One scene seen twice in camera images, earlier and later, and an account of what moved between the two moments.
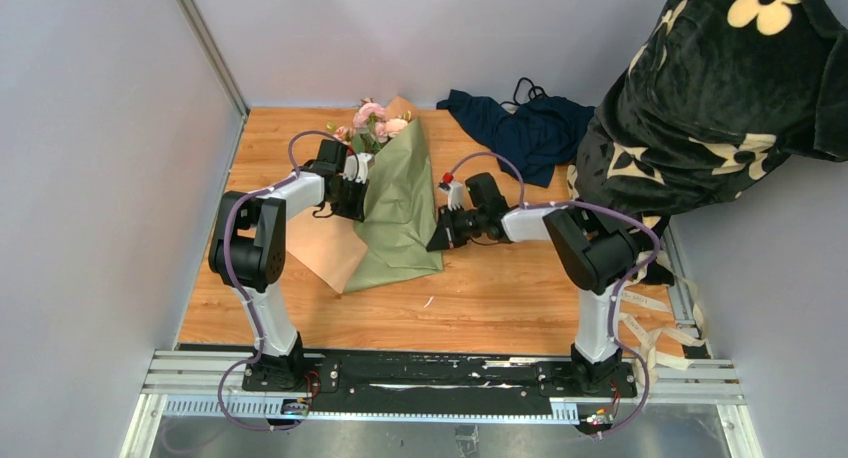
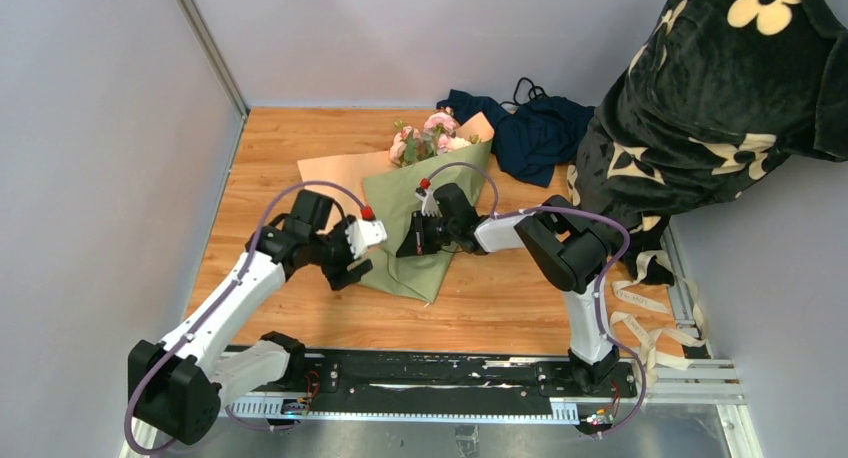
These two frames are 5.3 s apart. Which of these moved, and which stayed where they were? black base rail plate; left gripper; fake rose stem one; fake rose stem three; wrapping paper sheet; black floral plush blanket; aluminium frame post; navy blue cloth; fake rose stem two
Moved: fake rose stem one; fake rose stem three; left gripper; fake rose stem two; wrapping paper sheet
Stayed: black base rail plate; navy blue cloth; aluminium frame post; black floral plush blanket
